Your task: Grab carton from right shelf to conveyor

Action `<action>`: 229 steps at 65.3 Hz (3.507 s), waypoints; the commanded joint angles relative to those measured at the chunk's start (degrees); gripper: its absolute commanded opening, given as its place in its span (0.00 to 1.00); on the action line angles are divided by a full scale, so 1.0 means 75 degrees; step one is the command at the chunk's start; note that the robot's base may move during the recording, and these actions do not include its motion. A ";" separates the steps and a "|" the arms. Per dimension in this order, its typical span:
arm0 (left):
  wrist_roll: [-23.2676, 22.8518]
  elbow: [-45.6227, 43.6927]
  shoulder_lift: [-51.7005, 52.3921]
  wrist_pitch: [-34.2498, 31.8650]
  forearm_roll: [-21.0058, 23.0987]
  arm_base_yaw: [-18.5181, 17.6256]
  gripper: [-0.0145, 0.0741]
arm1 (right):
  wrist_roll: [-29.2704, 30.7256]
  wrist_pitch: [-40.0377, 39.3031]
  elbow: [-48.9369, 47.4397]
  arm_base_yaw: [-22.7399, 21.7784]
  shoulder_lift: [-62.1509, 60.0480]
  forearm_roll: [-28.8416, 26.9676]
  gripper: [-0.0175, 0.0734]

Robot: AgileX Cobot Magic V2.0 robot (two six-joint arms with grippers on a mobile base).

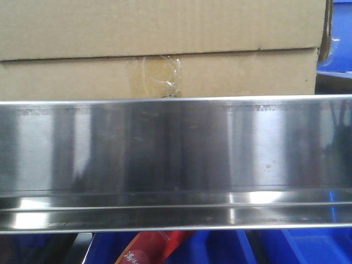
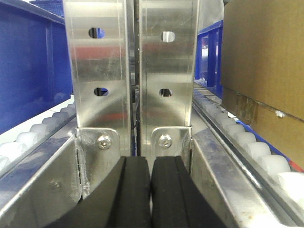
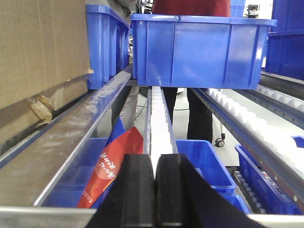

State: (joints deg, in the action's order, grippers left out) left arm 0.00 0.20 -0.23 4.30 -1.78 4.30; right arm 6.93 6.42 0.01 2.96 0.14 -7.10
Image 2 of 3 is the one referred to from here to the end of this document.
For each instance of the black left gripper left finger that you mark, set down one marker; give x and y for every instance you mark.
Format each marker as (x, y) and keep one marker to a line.
(121, 200)

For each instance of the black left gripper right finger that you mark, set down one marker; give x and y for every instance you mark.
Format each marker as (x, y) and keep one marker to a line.
(176, 201)

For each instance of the brown cardboard carton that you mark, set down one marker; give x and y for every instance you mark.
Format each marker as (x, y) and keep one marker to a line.
(262, 70)

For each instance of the aluminium shelf upright posts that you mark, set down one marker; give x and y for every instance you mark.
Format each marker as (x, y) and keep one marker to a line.
(133, 67)

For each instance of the right white roller track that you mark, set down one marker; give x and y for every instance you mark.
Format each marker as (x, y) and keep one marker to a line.
(278, 171)

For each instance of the white roller track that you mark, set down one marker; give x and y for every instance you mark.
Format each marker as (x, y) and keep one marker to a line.
(278, 171)
(13, 152)

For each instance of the left white roller track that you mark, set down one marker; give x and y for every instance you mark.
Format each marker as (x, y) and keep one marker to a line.
(13, 152)

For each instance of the blue plastic bin left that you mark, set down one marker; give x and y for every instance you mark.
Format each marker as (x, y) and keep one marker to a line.
(34, 62)

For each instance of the blue plastic bin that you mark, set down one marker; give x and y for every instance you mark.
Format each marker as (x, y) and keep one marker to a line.
(208, 58)
(34, 62)

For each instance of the blue plastic bin right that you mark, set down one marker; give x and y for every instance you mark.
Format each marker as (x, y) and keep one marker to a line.
(208, 58)

